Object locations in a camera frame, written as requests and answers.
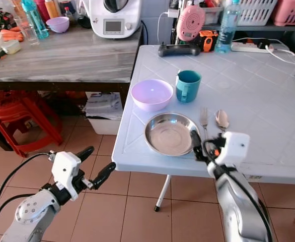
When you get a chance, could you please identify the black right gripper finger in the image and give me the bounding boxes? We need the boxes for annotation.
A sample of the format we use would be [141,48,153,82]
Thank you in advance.
[190,130,207,162]

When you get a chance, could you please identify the steel fork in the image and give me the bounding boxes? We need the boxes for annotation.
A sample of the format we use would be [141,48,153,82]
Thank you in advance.
[199,107,212,143]

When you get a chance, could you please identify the round steel plate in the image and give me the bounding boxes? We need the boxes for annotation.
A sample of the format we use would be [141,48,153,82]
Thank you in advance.
[144,113,201,157]

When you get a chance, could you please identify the steel spoon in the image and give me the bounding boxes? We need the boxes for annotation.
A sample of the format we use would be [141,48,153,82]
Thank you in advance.
[214,109,230,133]

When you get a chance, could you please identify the white storage bin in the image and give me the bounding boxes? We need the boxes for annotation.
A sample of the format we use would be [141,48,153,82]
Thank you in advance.
[84,92,123,136]

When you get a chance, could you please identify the teal plastic cup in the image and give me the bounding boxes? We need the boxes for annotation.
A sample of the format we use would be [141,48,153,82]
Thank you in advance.
[176,70,202,104]

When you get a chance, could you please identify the white plastic folding table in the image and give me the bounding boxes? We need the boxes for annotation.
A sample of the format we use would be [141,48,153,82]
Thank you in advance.
[111,44,295,212]

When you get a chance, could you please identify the large purple plastic bowl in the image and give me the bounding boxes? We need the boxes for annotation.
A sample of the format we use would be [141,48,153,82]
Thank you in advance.
[130,79,174,112]

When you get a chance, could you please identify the red plastic stool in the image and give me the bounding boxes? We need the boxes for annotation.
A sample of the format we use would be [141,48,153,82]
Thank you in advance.
[0,91,63,158]

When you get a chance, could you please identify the grey wood counter table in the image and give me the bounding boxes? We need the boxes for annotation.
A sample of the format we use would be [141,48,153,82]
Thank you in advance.
[0,27,142,152]

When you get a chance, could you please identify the black handheld controller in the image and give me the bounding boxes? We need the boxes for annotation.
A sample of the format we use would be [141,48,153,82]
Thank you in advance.
[158,43,201,57]

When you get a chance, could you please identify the orange and black device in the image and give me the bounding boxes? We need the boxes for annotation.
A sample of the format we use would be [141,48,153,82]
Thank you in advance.
[199,30,219,53]

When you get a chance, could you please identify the white power strip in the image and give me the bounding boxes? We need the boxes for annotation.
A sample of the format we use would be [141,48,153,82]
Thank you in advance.
[231,41,277,54]

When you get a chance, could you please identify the clear blue water bottle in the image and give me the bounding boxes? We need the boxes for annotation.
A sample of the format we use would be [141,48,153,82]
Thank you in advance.
[214,0,243,54]

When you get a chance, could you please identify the pink round fan device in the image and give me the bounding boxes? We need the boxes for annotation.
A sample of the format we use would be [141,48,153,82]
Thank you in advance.
[176,4,206,42]

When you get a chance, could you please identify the small purple plastic bowl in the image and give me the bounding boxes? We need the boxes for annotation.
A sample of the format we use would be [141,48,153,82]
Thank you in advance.
[46,17,70,34]

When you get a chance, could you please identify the clear drinking glass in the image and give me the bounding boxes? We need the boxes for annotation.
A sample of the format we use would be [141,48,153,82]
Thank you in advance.
[16,19,38,46]

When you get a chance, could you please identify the white kitchen blender appliance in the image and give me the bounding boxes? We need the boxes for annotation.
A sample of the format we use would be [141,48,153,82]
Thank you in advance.
[81,0,142,40]

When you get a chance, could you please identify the orange carrots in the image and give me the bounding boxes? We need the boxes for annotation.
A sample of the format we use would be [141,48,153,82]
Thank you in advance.
[0,28,25,43]

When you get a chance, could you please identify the black shelf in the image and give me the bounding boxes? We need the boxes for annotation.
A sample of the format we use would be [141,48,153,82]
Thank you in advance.
[169,22,295,48]

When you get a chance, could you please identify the teal blue drink bottle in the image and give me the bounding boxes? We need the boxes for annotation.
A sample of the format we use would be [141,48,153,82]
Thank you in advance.
[23,0,49,40]

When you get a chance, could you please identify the white plastic basket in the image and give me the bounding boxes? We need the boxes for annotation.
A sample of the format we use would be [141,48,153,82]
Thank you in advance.
[238,0,278,26]

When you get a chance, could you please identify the orange sauce bottle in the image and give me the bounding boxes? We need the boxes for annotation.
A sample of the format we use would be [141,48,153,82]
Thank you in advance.
[45,0,61,19]

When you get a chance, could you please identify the small decorative plant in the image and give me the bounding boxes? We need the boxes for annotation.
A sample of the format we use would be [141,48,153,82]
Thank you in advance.
[0,8,17,32]

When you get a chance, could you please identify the pink plastic basket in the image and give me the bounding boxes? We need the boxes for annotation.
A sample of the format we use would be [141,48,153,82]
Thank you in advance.
[272,0,295,26]

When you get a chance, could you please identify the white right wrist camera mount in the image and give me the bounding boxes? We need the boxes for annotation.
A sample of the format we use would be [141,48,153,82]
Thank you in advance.
[220,132,251,168]

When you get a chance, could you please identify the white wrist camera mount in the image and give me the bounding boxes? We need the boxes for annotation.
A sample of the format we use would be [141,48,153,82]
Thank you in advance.
[220,132,251,168]
[51,151,82,189]

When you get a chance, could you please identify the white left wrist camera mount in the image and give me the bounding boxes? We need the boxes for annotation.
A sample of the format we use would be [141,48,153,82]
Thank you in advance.
[51,151,82,189]

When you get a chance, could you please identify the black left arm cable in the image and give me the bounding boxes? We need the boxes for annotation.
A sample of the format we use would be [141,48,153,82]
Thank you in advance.
[0,153,53,242]

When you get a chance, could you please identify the white power cable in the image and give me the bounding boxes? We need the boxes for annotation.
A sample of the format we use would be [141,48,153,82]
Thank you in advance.
[264,44,295,66]

